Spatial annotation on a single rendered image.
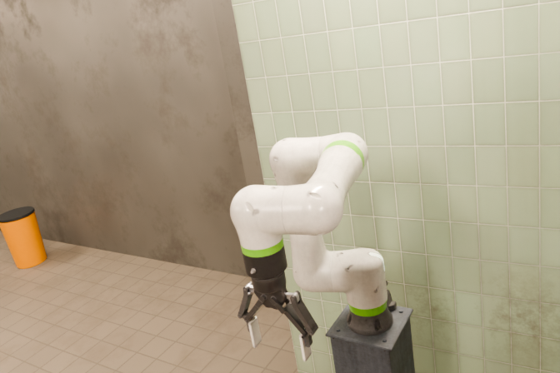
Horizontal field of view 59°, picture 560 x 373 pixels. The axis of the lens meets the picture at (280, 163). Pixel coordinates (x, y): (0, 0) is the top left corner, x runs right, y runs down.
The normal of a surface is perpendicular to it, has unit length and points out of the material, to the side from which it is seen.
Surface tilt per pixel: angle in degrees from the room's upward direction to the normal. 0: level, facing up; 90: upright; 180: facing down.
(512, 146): 90
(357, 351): 90
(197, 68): 90
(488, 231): 90
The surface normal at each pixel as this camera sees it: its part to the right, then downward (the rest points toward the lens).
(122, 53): -0.51, 0.33
